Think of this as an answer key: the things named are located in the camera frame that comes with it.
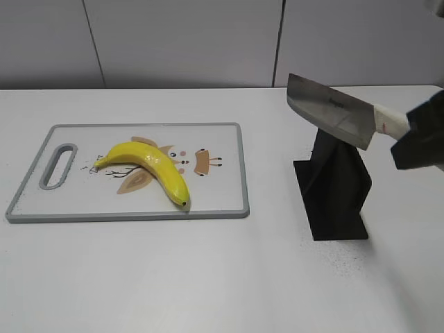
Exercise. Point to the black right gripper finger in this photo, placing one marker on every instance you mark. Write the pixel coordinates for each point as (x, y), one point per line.
(427, 118)
(418, 149)

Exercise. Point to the steel cleaver knife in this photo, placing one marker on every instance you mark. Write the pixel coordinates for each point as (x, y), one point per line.
(341, 115)

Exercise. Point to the yellow plastic banana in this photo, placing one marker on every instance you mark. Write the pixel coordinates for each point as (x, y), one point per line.
(155, 162)

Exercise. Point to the black knife stand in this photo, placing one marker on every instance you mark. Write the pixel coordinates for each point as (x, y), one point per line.
(334, 184)

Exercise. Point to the grey-rimmed white cutting board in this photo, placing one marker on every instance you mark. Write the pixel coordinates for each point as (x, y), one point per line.
(62, 184)

